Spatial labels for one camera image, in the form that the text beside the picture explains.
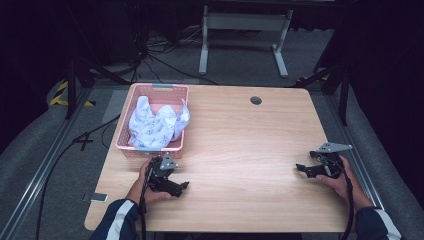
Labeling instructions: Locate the grey tape piece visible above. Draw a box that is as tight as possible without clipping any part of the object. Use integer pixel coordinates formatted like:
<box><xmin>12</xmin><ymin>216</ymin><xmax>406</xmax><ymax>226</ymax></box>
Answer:
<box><xmin>82</xmin><ymin>192</ymin><xmax>110</xmax><ymax>204</ymax></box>

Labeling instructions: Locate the yellow black hazard tape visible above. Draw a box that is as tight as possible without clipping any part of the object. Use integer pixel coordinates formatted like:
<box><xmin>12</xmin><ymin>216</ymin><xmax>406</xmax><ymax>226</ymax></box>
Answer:
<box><xmin>48</xmin><ymin>80</ymin><xmax>97</xmax><ymax>108</ymax></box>

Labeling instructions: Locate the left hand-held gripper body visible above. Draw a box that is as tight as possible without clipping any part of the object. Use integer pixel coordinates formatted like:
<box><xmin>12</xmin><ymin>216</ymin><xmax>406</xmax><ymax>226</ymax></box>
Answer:
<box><xmin>147</xmin><ymin>152</ymin><xmax>180</xmax><ymax>194</ymax></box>

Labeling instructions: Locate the pink plastic basket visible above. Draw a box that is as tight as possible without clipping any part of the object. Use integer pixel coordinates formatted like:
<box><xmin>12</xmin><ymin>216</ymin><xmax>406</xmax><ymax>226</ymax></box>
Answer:
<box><xmin>115</xmin><ymin>82</ymin><xmax>190</xmax><ymax>160</ymax></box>

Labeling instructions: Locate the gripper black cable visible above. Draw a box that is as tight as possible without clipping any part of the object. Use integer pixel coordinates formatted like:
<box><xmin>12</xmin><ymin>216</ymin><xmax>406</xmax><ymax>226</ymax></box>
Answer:
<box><xmin>138</xmin><ymin>157</ymin><xmax>160</xmax><ymax>240</ymax></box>
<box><xmin>319</xmin><ymin>153</ymin><xmax>356</xmax><ymax>240</ymax></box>

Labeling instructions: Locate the grey metal table frame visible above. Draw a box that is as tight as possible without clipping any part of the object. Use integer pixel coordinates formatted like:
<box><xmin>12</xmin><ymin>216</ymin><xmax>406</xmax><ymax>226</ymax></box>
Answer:
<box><xmin>198</xmin><ymin>4</ymin><xmax>295</xmax><ymax>79</ymax></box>

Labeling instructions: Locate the person's left hand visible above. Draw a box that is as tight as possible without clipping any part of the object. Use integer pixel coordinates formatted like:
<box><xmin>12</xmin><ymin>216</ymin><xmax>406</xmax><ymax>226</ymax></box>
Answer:
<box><xmin>137</xmin><ymin>157</ymin><xmax>174</xmax><ymax>205</ymax></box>

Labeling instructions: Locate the tangle of black cables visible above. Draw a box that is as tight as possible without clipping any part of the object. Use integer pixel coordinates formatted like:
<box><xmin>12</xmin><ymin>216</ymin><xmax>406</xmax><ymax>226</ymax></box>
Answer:
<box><xmin>130</xmin><ymin>24</ymin><xmax>220</xmax><ymax>86</ymax></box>

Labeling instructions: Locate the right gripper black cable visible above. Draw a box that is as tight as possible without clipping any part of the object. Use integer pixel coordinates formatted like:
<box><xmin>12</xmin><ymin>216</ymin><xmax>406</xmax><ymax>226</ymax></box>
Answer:
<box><xmin>319</xmin><ymin>153</ymin><xmax>356</xmax><ymax>240</ymax></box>

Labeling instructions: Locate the white printed cloth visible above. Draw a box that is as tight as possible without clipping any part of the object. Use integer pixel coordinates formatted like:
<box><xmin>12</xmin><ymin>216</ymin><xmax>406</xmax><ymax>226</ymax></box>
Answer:
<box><xmin>127</xmin><ymin>95</ymin><xmax>191</xmax><ymax>152</ymax></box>

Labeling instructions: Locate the aluminium floor rail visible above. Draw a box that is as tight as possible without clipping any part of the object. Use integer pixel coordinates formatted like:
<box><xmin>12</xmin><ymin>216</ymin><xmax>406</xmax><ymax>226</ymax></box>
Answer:
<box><xmin>324</xmin><ymin>94</ymin><xmax>385</xmax><ymax>210</ymax></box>
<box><xmin>0</xmin><ymin>87</ymin><xmax>95</xmax><ymax>240</ymax></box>

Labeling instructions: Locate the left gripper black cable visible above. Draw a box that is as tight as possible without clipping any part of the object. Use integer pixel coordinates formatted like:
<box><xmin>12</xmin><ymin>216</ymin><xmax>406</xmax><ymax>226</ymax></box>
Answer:
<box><xmin>138</xmin><ymin>157</ymin><xmax>160</xmax><ymax>240</ymax></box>

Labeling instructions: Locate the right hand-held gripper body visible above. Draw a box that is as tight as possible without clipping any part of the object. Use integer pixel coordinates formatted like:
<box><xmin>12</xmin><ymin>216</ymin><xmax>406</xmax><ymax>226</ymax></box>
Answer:
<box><xmin>309</xmin><ymin>142</ymin><xmax>354</xmax><ymax>180</ymax></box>

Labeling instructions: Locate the person's right hand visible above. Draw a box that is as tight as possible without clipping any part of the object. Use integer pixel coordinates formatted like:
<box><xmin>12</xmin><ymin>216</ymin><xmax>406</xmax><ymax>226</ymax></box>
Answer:
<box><xmin>315</xmin><ymin>155</ymin><xmax>362</xmax><ymax>203</ymax></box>

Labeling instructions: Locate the black metal stand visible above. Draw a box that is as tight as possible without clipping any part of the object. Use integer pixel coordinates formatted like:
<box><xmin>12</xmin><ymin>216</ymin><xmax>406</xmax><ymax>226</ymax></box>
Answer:
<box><xmin>64</xmin><ymin>55</ymin><xmax>132</xmax><ymax>121</ymax></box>
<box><xmin>294</xmin><ymin>62</ymin><xmax>352</xmax><ymax>127</ymax></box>

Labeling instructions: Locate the black floor cable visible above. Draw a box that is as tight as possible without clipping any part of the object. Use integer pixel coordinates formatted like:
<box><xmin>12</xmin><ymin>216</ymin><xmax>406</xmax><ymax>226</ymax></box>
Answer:
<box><xmin>34</xmin><ymin>114</ymin><xmax>122</xmax><ymax>240</ymax></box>

